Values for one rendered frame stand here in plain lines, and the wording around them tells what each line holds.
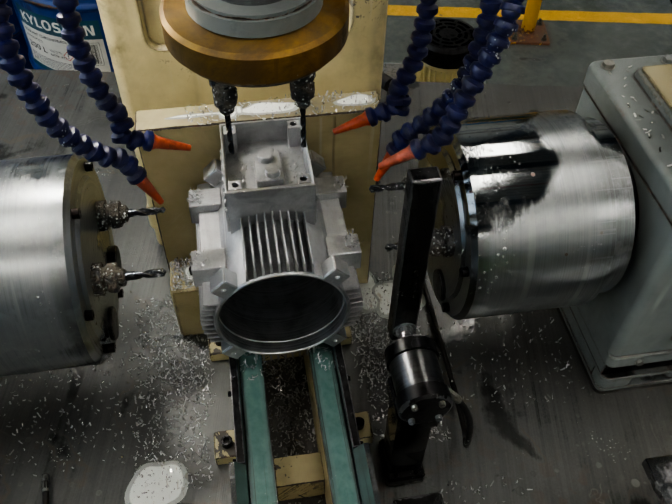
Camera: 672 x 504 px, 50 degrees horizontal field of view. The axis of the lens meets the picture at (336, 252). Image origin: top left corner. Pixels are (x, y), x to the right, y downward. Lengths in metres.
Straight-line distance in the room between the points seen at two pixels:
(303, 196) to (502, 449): 0.45
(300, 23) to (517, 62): 2.47
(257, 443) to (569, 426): 0.44
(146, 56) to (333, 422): 0.51
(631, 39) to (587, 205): 2.60
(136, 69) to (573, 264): 0.59
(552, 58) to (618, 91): 2.21
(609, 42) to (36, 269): 2.88
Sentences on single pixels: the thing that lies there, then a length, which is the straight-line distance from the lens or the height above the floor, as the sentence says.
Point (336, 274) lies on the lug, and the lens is 0.79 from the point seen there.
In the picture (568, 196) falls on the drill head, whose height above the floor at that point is 1.14.
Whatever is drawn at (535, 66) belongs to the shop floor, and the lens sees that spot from 3.12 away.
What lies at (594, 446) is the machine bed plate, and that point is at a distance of 1.06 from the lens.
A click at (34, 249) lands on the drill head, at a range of 0.79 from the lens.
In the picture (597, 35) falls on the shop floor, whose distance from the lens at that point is 3.40.
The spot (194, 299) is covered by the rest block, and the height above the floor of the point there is 0.89.
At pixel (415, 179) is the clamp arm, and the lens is 0.66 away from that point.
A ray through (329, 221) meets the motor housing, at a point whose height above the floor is 1.06.
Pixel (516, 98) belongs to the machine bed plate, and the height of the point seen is 0.80.
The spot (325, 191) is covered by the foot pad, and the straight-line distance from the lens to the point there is 0.89.
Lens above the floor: 1.70
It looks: 49 degrees down
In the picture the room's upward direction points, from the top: 2 degrees clockwise
